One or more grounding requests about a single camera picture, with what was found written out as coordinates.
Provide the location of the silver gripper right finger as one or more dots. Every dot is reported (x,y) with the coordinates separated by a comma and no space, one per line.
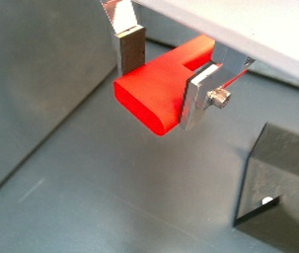
(205,87)

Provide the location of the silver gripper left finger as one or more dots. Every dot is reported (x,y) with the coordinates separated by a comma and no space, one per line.
(129,34)

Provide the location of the red square-circle object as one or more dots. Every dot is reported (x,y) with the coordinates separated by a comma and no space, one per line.
(151,90)

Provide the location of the black curved regrasp stand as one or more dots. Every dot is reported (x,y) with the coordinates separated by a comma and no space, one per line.
(267,213)

